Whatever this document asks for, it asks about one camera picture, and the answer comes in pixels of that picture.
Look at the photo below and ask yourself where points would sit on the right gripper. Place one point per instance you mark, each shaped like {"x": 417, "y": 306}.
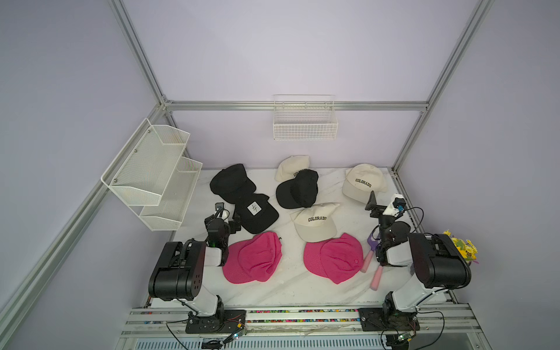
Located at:
{"x": 380, "y": 216}

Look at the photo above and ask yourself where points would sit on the black cap with white patch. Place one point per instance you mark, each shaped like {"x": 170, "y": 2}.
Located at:
{"x": 256, "y": 214}

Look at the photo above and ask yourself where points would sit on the plain black cap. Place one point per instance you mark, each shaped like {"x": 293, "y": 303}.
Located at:
{"x": 232, "y": 184}
{"x": 300, "y": 192}

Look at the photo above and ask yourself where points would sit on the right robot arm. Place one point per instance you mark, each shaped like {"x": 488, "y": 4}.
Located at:
{"x": 435, "y": 262}

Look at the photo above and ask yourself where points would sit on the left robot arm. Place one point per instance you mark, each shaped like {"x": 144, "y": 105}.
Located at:
{"x": 179, "y": 271}

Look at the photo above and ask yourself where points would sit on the cream Colorado cap back right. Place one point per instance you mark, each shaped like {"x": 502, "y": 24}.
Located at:
{"x": 362, "y": 180}

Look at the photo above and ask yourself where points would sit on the cream colorado cap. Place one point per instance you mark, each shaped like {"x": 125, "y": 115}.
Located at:
{"x": 362, "y": 180}
{"x": 316, "y": 224}

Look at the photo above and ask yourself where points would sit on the purple pink garden fork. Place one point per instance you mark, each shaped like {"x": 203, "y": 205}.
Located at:
{"x": 373, "y": 243}

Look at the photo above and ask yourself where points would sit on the cream Colorado cap front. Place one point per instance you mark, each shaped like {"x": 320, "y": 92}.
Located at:
{"x": 316, "y": 224}

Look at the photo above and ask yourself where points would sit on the left magenta cap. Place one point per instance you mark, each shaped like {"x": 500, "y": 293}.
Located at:
{"x": 253, "y": 260}

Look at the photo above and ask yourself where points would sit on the magenta cap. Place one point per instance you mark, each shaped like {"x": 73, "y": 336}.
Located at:
{"x": 253, "y": 260}
{"x": 335, "y": 259}

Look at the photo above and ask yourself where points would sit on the right magenta cap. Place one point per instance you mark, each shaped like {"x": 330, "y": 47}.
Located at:
{"x": 335, "y": 259}

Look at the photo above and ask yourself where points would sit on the cream cap back middle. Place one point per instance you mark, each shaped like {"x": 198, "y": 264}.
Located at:
{"x": 290, "y": 166}

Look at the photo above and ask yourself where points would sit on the white two-tier mesh shelf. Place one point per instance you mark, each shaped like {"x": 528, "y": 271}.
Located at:
{"x": 153, "y": 176}

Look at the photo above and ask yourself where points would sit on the sunflower bouquet in pot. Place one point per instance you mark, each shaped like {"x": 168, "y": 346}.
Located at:
{"x": 465, "y": 247}

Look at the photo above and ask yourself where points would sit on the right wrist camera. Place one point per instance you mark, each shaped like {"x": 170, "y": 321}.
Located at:
{"x": 397, "y": 206}

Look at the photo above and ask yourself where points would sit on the aluminium cage frame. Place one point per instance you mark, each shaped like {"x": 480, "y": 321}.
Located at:
{"x": 26, "y": 296}

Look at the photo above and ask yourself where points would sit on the white wire wall basket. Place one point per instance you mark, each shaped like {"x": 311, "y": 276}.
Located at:
{"x": 304, "y": 118}

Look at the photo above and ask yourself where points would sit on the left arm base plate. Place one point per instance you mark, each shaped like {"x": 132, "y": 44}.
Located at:
{"x": 224, "y": 321}

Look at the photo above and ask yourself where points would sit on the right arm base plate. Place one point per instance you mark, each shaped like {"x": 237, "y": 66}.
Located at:
{"x": 376, "y": 319}

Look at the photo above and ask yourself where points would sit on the aluminium front rail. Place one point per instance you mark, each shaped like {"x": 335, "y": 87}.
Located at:
{"x": 448, "y": 326}

